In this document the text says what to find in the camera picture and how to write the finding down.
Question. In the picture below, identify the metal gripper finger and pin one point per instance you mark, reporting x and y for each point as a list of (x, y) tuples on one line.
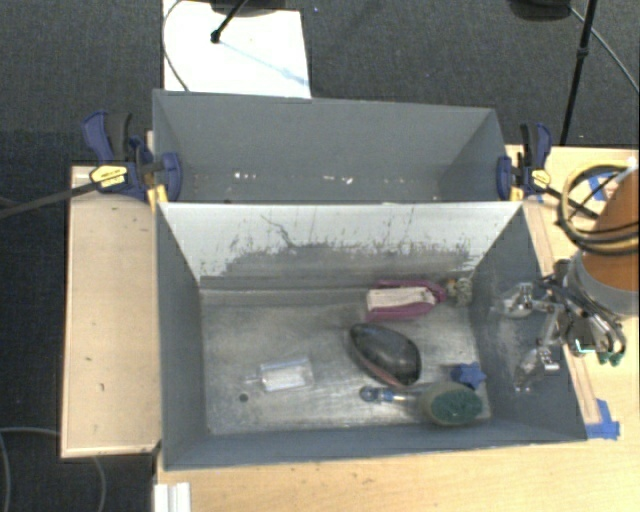
[(531, 367), (517, 300)]

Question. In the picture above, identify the blue star-shaped toy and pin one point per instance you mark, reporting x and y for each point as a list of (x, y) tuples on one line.
[(468, 375)]

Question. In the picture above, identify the green-bristled dish brush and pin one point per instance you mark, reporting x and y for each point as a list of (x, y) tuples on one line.
[(452, 406)]

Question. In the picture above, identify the purple and white pouch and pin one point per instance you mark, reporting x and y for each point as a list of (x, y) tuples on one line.
[(400, 301)]

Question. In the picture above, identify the grey metal bin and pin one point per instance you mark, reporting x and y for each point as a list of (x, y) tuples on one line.
[(310, 340)]

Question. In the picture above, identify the clear plastic bottle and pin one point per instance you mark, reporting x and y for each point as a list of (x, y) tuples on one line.
[(286, 375)]

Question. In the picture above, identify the pale wood board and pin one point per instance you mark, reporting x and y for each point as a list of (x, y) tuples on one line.
[(112, 320)]

